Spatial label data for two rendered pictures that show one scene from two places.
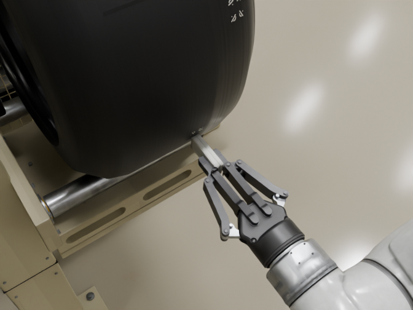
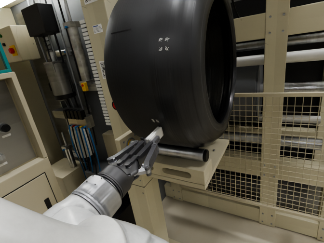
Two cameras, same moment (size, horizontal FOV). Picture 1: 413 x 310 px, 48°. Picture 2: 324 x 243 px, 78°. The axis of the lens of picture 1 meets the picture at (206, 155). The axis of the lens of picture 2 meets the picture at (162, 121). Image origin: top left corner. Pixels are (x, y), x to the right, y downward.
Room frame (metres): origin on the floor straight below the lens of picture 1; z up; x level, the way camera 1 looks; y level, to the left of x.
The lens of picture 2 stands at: (0.31, -0.50, 1.28)
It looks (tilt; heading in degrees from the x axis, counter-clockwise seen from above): 20 degrees down; 68
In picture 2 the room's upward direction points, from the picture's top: 9 degrees counter-clockwise
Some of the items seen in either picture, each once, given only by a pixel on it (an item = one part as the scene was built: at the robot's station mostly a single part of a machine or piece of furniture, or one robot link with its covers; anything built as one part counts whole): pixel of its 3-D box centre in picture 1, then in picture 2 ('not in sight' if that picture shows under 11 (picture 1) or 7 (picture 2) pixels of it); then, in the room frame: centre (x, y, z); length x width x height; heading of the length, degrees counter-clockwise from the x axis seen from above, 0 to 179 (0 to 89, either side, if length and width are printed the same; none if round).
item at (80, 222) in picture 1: (128, 186); (165, 163); (0.55, 0.16, 0.84); 0.36 x 0.09 x 0.06; 126
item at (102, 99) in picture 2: not in sight; (101, 76); (0.43, 0.49, 1.19); 0.05 x 0.04 x 0.48; 36
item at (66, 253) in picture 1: (99, 155); (181, 154); (0.67, 0.25, 0.80); 0.37 x 0.36 x 0.02; 36
